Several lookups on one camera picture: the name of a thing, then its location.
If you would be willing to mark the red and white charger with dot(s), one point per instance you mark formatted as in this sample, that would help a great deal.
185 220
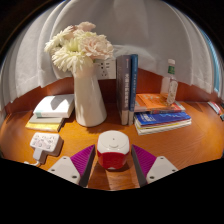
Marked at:
112 150

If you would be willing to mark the clear bottle with green label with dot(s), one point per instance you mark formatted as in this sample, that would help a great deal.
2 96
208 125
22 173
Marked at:
169 85

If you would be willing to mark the dark grey upright book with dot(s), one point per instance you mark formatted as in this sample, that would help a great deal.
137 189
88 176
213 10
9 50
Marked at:
122 90

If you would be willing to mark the yellow book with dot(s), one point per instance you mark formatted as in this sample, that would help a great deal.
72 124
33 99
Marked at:
41 127

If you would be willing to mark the orange book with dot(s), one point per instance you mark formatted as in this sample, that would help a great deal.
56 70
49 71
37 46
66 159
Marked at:
151 101

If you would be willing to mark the white flat book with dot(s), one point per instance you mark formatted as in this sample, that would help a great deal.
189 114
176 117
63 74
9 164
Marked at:
163 128

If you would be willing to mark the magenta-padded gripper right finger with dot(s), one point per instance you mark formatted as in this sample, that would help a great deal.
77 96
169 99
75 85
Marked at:
161 168

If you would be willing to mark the white curtain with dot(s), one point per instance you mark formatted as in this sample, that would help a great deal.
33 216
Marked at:
150 30

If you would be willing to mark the white and pink flower bouquet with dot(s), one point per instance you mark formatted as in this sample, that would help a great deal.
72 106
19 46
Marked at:
80 45

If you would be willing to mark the thick white book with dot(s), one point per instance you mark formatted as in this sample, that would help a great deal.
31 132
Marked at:
55 105

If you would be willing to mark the white power strip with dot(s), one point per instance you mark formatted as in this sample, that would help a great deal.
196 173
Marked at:
45 142

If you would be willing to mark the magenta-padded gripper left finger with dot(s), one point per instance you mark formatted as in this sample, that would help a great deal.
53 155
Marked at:
63 168

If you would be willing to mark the white ceramic vase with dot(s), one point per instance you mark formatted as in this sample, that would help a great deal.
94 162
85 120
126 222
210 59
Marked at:
89 103

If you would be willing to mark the white wall socket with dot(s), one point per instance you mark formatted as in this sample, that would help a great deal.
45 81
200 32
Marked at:
106 70

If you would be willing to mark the red and white flat item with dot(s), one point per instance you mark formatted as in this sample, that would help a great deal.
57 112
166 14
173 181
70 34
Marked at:
215 107

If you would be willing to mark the blue upright book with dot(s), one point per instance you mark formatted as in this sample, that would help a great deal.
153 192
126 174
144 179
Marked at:
133 83

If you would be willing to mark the pale green book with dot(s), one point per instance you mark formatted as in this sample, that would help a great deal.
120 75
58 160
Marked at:
45 119

